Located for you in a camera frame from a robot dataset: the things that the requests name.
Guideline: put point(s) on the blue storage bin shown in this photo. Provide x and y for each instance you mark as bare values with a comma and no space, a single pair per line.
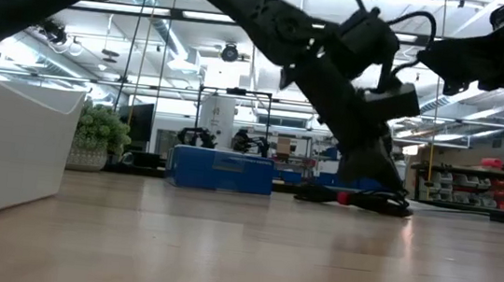
327,179
290,177

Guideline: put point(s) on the black overhead camera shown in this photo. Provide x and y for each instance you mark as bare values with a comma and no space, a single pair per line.
229,53

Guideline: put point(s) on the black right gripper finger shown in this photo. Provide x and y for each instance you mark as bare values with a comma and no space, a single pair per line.
462,60
469,85

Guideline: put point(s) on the white plastic bin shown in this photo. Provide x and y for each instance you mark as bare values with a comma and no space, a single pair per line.
7,148

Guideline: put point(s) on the blue product box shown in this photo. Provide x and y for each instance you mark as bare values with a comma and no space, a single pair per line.
218,172

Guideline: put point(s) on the black metal table frame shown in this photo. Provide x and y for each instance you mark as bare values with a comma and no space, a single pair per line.
282,188

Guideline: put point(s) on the potted green plant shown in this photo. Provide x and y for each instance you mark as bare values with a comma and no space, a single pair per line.
98,129

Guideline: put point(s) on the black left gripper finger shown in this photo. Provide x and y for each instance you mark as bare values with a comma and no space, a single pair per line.
373,165
345,167

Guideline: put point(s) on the small cardboard box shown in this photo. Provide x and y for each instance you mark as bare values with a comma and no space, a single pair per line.
283,146

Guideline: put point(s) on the black background robot arm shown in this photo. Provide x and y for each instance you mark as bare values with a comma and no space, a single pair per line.
196,136
247,141

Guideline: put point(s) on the white column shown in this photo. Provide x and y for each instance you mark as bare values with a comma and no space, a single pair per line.
217,118

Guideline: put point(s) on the red object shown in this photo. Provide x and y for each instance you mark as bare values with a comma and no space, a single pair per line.
492,163

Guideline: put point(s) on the shelf with storage bins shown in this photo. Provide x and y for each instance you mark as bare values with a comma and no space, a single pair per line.
464,172

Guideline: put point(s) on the black monitor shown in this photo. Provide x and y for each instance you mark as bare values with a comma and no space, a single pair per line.
139,122

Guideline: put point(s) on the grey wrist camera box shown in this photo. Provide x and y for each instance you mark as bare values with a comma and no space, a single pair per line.
392,104

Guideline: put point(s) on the black frame stand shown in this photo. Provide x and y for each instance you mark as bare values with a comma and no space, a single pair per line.
236,91

